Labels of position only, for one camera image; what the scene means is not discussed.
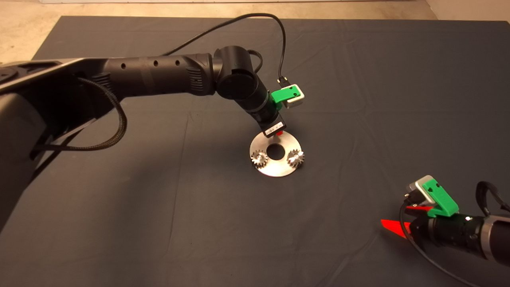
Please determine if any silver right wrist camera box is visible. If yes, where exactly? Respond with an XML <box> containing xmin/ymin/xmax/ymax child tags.
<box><xmin>406</xmin><ymin>175</ymin><xmax>435</xmax><ymax>204</ymax></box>

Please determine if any round metal carrier plate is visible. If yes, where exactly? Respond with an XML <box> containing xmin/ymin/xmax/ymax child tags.
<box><xmin>250</xmin><ymin>132</ymin><xmax>300</xmax><ymax>178</ymax></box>

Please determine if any small steel planetary gear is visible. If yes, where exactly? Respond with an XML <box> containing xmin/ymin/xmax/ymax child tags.
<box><xmin>287</xmin><ymin>149</ymin><xmax>306</xmax><ymax>168</ymax></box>
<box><xmin>251</xmin><ymin>150</ymin><xmax>268</xmax><ymax>168</ymax></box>

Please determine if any braided black left wrist cable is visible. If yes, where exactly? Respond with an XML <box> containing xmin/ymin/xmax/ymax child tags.
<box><xmin>247</xmin><ymin>49</ymin><xmax>264</xmax><ymax>74</ymax></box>

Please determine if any braided black right wrist cable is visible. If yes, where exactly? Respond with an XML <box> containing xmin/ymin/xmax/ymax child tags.
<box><xmin>476</xmin><ymin>181</ymin><xmax>510</xmax><ymax>216</ymax></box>

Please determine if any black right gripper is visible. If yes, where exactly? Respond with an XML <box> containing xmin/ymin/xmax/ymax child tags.
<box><xmin>381</xmin><ymin>205</ymin><xmax>487</xmax><ymax>259</ymax></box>

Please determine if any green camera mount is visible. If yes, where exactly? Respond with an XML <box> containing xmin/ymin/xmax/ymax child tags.
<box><xmin>271</xmin><ymin>86</ymin><xmax>301</xmax><ymax>109</ymax></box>
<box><xmin>422</xmin><ymin>179</ymin><xmax>460</xmax><ymax>218</ymax></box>

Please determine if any green left camera mount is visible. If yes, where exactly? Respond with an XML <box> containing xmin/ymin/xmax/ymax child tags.
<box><xmin>271</xmin><ymin>86</ymin><xmax>301</xmax><ymax>109</ymax></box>

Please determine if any braided black wrist cable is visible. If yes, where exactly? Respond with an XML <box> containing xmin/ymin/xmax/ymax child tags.
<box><xmin>476</xmin><ymin>181</ymin><xmax>510</xmax><ymax>216</ymax></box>
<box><xmin>247</xmin><ymin>49</ymin><xmax>264</xmax><ymax>74</ymax></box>

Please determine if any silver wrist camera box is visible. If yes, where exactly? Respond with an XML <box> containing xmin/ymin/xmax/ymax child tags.
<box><xmin>286</xmin><ymin>84</ymin><xmax>305</xmax><ymax>109</ymax></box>
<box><xmin>406</xmin><ymin>175</ymin><xmax>435</xmax><ymax>204</ymax></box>

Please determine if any braided black harness loop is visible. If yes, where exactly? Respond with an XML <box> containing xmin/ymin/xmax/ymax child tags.
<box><xmin>32</xmin><ymin>77</ymin><xmax>128</xmax><ymax>151</ymax></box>

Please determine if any dark grey table cloth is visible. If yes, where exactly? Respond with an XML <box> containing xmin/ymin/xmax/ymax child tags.
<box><xmin>0</xmin><ymin>16</ymin><xmax>510</xmax><ymax>287</ymax></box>

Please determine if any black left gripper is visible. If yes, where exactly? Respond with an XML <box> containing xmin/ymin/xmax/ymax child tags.
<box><xmin>237</xmin><ymin>90</ymin><xmax>287</xmax><ymax>139</ymax></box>

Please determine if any green right camera mount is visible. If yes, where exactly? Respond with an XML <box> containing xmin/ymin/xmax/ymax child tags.
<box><xmin>422</xmin><ymin>179</ymin><xmax>460</xmax><ymax>218</ymax></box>

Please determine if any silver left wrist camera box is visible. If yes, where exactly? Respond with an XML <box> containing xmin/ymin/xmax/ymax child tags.
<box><xmin>286</xmin><ymin>84</ymin><xmax>305</xmax><ymax>109</ymax></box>

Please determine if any thin black left camera cable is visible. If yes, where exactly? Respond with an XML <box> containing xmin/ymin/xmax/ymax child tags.
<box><xmin>161</xmin><ymin>13</ymin><xmax>290</xmax><ymax>87</ymax></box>

